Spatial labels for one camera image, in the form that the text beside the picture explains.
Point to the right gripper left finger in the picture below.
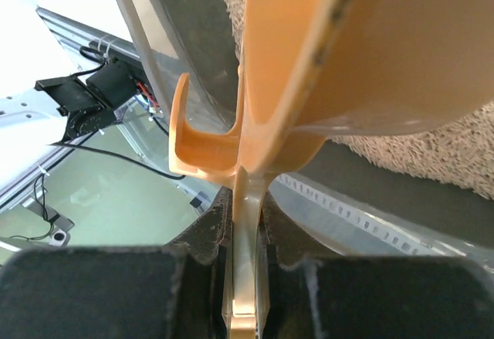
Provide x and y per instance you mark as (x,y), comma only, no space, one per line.
(169,291)

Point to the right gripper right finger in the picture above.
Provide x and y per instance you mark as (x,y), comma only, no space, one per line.
(316,293)

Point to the dark grey litter box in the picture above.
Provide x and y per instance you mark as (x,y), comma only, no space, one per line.
(338,193)

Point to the yellow litter scoop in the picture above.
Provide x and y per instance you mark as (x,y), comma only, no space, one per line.
(311,69)

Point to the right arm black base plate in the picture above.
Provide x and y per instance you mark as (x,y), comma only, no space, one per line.
(91,105)

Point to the aluminium mounting rail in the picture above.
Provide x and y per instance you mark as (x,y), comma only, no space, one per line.
(28,120)

